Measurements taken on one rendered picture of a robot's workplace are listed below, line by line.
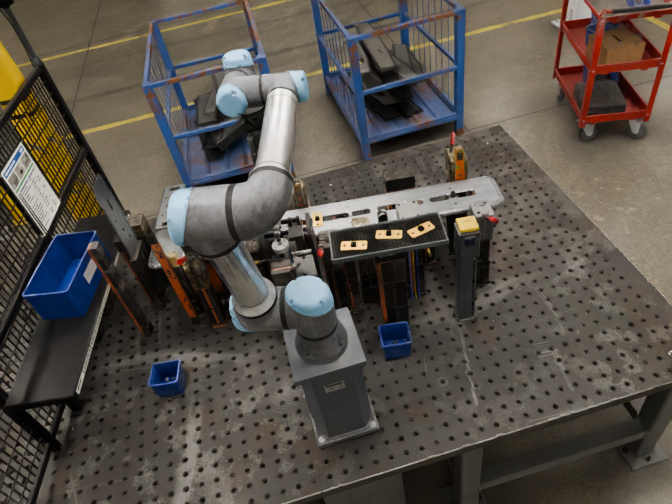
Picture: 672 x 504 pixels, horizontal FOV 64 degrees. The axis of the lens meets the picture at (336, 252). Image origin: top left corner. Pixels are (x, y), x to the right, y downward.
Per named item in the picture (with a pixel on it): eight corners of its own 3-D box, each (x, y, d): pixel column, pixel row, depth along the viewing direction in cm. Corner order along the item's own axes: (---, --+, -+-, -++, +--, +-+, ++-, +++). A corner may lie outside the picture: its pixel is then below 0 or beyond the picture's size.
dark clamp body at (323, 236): (353, 292, 218) (339, 222, 192) (357, 317, 209) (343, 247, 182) (327, 296, 219) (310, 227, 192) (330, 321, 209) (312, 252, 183)
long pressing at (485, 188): (489, 172, 214) (490, 168, 213) (508, 206, 198) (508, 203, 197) (155, 231, 219) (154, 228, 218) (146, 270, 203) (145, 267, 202)
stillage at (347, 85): (326, 93, 488) (306, -16, 422) (408, 71, 495) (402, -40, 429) (364, 162, 402) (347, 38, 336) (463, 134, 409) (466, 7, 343)
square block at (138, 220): (175, 272, 242) (143, 212, 218) (172, 284, 237) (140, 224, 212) (158, 275, 243) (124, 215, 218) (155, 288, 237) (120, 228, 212)
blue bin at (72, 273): (112, 254, 206) (96, 229, 197) (85, 316, 184) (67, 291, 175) (72, 259, 208) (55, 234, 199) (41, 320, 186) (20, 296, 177)
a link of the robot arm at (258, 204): (285, 210, 97) (303, 54, 126) (227, 215, 99) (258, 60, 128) (299, 248, 106) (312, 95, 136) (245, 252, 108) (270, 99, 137)
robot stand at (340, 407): (380, 430, 173) (366, 361, 146) (319, 449, 172) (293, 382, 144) (362, 378, 188) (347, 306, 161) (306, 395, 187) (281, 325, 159)
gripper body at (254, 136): (279, 150, 150) (269, 111, 142) (249, 155, 151) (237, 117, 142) (278, 135, 156) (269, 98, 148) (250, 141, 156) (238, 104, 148)
